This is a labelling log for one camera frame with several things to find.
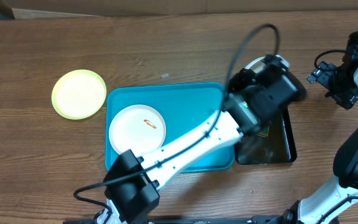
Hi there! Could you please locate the cream plate with stain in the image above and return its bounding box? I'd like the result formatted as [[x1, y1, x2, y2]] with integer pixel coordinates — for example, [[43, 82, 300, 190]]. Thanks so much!
[[244, 55, 290, 73]]

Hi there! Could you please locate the green and yellow sponge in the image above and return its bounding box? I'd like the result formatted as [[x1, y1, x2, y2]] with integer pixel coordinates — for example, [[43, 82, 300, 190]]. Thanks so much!
[[257, 126, 270, 138]]

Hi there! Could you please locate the white plate with stain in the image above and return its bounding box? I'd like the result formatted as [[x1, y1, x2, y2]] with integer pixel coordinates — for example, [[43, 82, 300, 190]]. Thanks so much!
[[108, 105, 167, 156]]

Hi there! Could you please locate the yellow plate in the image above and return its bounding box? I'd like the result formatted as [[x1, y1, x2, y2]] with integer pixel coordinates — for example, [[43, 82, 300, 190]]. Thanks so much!
[[51, 69, 107, 120]]

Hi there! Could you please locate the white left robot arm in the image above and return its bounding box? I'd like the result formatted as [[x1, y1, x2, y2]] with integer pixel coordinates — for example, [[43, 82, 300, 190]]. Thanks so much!
[[96, 111, 245, 223]]

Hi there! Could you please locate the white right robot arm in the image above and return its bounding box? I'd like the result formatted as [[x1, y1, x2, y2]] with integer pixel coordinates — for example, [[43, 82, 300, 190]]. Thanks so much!
[[270, 68, 358, 223]]

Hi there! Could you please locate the black water tray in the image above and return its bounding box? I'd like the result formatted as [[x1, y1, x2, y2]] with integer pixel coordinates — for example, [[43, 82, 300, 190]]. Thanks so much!
[[234, 110, 297, 165]]

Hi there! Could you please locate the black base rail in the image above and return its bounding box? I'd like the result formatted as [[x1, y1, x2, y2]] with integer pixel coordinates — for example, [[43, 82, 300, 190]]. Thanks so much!
[[63, 215, 340, 224]]

